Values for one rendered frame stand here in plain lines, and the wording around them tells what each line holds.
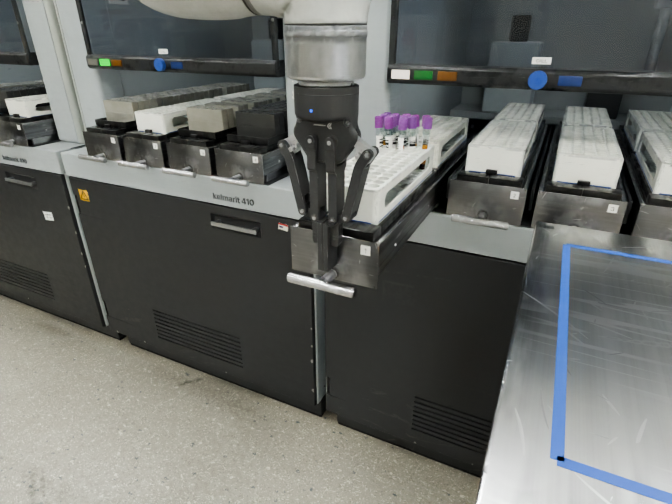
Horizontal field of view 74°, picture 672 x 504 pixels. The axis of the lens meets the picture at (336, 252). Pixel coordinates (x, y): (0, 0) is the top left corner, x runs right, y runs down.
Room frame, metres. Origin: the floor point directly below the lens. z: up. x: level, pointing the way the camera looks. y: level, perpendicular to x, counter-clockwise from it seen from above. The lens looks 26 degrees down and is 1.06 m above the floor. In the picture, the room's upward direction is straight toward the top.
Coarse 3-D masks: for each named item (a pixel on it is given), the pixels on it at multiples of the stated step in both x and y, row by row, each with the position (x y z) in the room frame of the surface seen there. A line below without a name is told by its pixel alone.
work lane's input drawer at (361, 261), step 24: (432, 168) 0.84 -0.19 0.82; (432, 192) 0.77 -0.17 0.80; (408, 216) 0.64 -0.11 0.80; (312, 240) 0.57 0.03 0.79; (360, 240) 0.54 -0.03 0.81; (384, 240) 0.54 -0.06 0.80; (312, 264) 0.57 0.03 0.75; (336, 264) 0.55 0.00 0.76; (360, 264) 0.54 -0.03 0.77; (384, 264) 0.55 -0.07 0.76; (336, 288) 0.51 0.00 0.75
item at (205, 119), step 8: (192, 112) 1.17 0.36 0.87; (200, 112) 1.16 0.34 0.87; (208, 112) 1.15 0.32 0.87; (216, 112) 1.14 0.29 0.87; (224, 112) 1.14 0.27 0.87; (192, 120) 1.17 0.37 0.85; (200, 120) 1.16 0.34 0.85; (208, 120) 1.15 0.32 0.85; (216, 120) 1.14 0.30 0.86; (224, 120) 1.14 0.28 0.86; (192, 128) 1.17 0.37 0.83; (200, 128) 1.16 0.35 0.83; (208, 128) 1.15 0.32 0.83; (216, 128) 1.14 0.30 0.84; (224, 128) 1.14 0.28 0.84
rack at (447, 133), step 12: (420, 120) 1.08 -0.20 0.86; (444, 120) 1.10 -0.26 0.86; (456, 120) 1.08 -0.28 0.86; (468, 120) 1.11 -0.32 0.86; (420, 132) 0.94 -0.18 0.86; (432, 132) 0.95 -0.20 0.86; (444, 132) 0.95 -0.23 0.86; (456, 132) 0.99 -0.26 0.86; (432, 144) 0.85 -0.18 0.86; (444, 144) 1.07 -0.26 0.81; (456, 144) 1.00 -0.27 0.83; (444, 156) 0.91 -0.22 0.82
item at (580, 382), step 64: (576, 256) 0.46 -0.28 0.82; (640, 256) 0.46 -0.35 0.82; (576, 320) 0.34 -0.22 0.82; (640, 320) 0.34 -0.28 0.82; (512, 384) 0.25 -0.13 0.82; (576, 384) 0.25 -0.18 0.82; (640, 384) 0.25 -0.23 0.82; (512, 448) 0.20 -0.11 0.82; (576, 448) 0.20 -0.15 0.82; (640, 448) 0.20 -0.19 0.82
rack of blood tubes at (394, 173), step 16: (352, 160) 0.73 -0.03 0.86; (384, 160) 0.73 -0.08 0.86; (400, 160) 0.72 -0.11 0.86; (416, 160) 0.72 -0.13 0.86; (432, 160) 0.82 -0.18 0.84; (368, 176) 0.64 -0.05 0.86; (384, 176) 0.63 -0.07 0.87; (400, 176) 0.65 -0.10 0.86; (416, 176) 0.76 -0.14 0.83; (368, 192) 0.57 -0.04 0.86; (384, 192) 0.59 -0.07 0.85; (400, 192) 0.73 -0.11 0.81; (368, 208) 0.57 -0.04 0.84; (384, 208) 0.59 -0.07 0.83
